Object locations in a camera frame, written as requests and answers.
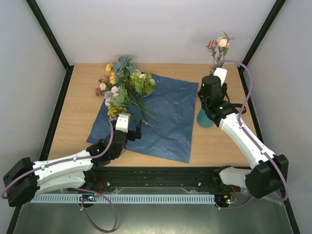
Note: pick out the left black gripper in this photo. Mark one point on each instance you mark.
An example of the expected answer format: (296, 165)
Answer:
(133, 136)

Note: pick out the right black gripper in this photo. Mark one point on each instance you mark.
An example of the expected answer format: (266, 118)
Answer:
(224, 88)

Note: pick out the teal cylindrical vase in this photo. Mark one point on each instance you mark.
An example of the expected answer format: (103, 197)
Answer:
(203, 121)

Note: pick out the blue wrapping paper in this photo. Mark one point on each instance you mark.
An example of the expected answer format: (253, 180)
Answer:
(168, 134)

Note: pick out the pink rose flower stem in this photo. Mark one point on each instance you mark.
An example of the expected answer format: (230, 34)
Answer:
(218, 49)

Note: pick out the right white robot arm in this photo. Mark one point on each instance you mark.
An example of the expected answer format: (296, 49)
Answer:
(268, 171)

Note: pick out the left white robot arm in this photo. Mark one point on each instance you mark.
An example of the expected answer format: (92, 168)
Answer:
(28, 179)

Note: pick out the artificial flower bunch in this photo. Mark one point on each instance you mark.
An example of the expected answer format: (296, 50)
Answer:
(124, 89)

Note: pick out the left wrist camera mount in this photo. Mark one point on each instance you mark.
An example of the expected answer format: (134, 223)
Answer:
(122, 122)

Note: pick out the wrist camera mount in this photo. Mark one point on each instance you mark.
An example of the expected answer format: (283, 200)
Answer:
(122, 122)
(221, 73)

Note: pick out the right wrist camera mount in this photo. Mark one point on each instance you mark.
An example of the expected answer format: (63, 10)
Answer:
(221, 73)

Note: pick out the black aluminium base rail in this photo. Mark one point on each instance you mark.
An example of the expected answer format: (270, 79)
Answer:
(201, 179)

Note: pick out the light blue slotted cable duct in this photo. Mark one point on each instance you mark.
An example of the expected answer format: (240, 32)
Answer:
(124, 199)

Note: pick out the black frame post right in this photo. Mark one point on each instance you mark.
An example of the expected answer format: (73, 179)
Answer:
(263, 30)

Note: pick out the black frame post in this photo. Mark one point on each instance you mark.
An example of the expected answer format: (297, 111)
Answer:
(34, 7)
(263, 30)

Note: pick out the black frame post left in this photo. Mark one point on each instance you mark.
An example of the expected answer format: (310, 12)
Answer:
(34, 7)

